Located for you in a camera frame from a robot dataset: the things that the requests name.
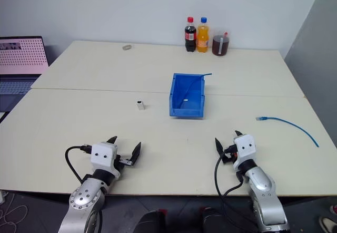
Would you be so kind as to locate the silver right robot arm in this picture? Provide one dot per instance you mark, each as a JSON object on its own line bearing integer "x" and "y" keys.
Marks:
{"x": 266, "y": 204}

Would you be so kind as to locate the open laptop with pink screen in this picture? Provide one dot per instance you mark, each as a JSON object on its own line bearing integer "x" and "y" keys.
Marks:
{"x": 23, "y": 56}

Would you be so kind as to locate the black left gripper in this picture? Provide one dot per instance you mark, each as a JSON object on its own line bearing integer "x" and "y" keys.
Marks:
{"x": 123, "y": 161}

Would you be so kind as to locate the cola bottle with red cap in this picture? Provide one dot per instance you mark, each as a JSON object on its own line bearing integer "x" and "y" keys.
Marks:
{"x": 190, "y": 36}

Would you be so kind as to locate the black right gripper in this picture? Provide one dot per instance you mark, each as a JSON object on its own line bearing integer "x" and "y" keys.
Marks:
{"x": 229, "y": 157}

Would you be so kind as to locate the clear jar of dark liquid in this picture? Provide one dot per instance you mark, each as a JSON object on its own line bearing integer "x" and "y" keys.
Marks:
{"x": 220, "y": 46}

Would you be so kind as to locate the red and white shoe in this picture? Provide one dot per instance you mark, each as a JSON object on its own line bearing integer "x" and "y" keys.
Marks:
{"x": 333, "y": 209}

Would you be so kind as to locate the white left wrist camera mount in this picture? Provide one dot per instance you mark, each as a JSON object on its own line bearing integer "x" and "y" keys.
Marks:
{"x": 103, "y": 156}

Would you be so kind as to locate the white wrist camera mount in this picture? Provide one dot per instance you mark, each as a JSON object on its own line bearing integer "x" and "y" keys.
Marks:
{"x": 103, "y": 156}
{"x": 246, "y": 148}

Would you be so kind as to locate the dark rounded shape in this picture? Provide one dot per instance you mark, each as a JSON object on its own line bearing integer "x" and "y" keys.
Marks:
{"x": 152, "y": 222}

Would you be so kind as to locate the orange soda bottle blue cap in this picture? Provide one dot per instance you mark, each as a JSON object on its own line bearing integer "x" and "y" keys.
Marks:
{"x": 203, "y": 39}

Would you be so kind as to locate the blue plastic storage bin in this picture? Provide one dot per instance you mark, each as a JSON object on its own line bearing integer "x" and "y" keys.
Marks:
{"x": 188, "y": 110}

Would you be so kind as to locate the small white adapter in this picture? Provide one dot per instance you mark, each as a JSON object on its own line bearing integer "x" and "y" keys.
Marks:
{"x": 140, "y": 105}

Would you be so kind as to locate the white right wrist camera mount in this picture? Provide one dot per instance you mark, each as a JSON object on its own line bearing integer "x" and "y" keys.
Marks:
{"x": 246, "y": 148}

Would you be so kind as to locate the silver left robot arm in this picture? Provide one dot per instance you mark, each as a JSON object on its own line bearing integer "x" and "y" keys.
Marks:
{"x": 84, "y": 198}

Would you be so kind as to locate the small clear tape roll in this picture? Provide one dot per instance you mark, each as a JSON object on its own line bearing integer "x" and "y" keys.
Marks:
{"x": 127, "y": 47}

